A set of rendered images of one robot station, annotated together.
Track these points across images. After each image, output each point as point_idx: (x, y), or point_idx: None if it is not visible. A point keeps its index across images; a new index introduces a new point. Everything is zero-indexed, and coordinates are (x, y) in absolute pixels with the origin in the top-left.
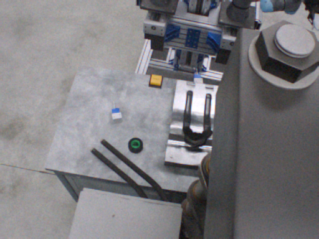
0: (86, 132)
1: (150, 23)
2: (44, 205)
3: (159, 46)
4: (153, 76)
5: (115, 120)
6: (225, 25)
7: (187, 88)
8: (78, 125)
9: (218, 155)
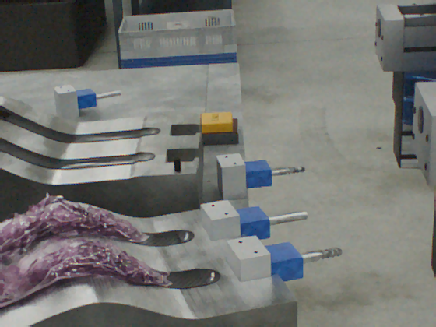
0: (30, 94)
1: (379, 9)
2: None
3: (398, 142)
4: (225, 114)
5: (55, 96)
6: None
7: (166, 127)
8: (52, 86)
9: None
